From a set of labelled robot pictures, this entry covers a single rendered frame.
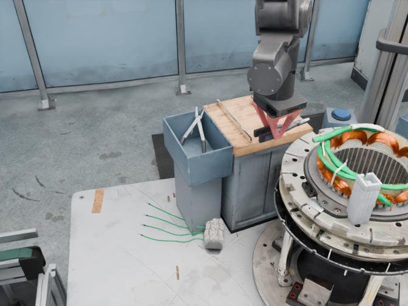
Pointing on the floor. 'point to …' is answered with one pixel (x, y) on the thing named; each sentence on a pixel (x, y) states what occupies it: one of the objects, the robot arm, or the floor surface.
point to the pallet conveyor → (31, 269)
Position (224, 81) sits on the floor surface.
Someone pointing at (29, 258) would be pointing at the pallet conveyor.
